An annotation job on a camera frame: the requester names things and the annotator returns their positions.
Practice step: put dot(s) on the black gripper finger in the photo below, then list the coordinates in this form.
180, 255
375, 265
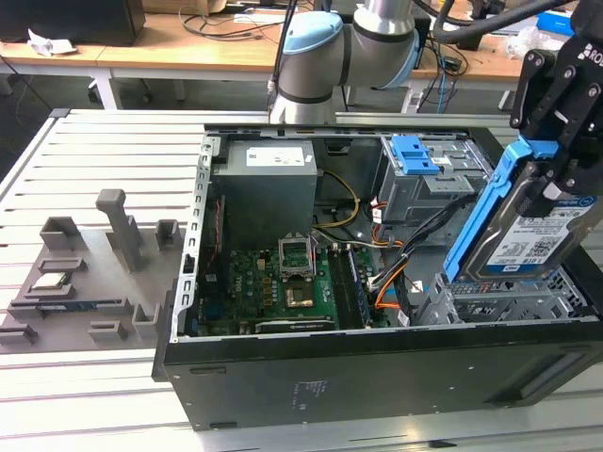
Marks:
584, 141
530, 94

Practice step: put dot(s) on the hard disk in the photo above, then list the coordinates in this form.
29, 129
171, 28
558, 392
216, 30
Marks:
518, 245

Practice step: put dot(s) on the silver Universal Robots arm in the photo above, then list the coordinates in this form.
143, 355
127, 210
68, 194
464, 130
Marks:
320, 52

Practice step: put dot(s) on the perforated grey disk bay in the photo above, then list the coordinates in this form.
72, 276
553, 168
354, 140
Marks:
494, 306

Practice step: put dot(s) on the blue cardboard box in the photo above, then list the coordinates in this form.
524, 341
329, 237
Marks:
556, 23

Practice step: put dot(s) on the clear plastic bag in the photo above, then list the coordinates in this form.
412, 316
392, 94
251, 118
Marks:
532, 44

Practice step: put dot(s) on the blue plastic cage latch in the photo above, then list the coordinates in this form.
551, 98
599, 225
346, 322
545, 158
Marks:
407, 155

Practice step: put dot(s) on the grey optical drive cage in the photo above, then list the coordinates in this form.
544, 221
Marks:
414, 198

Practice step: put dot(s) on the RAM stick in slot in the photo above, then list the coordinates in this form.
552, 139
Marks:
358, 287

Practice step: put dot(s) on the green motherboard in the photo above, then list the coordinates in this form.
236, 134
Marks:
325, 287

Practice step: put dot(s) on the grey power supply unit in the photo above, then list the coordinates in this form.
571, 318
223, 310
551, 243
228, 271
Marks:
264, 198

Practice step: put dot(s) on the CPU socket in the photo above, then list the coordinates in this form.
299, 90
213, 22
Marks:
298, 295

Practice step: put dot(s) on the black open PC case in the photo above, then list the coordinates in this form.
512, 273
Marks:
377, 376

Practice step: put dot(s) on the black graphics card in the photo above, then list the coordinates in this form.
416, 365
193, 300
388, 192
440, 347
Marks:
292, 326

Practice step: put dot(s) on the wooden desk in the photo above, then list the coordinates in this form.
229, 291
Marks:
188, 52

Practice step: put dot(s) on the large black box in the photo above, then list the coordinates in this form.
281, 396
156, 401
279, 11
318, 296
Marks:
70, 19

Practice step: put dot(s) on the grey parts rack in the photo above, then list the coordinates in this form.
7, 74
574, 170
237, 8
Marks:
94, 292

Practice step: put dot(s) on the crumpled white paper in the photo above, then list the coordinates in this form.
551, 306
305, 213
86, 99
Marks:
52, 43

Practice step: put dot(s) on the blue RAM stick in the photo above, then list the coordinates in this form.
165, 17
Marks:
70, 306

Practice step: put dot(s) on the silver CPU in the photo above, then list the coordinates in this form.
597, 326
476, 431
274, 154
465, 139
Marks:
49, 280

